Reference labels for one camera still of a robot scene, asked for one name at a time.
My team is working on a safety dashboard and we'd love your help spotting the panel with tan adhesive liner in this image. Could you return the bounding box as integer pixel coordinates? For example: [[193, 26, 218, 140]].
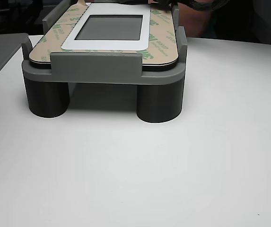
[[28, 0, 179, 65]]

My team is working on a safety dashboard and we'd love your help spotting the bare person forearm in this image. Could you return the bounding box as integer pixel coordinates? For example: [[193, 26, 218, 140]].
[[179, 3, 213, 38]]

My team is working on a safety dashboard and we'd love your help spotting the white panel with gray window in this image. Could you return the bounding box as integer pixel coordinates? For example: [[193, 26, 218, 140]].
[[61, 2, 151, 52]]

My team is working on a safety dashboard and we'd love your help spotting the gray printed fixture stand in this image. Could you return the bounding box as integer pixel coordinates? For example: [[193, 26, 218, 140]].
[[21, 0, 188, 124]]

